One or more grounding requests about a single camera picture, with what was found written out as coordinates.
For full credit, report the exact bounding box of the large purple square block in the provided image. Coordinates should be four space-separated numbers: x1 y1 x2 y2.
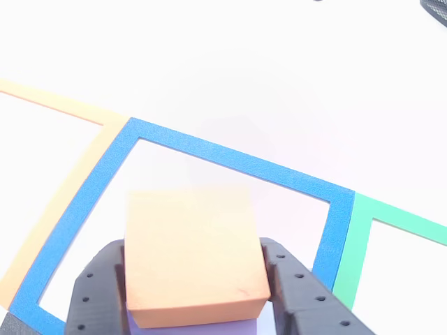
126 308 259 335

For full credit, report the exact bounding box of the orange square block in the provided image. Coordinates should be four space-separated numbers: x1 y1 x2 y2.
124 186 272 329

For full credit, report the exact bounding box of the black mesh object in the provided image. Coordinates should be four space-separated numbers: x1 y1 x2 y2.
418 0 447 29

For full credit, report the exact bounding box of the green square frame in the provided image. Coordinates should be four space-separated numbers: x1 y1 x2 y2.
331 192 447 311

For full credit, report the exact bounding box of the black square frame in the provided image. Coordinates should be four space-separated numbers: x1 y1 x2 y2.
0 311 36 335

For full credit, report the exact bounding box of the orange square frame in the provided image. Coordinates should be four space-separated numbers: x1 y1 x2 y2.
0 78 131 311

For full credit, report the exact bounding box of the blue square frame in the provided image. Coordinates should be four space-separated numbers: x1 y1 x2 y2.
8 117 356 335

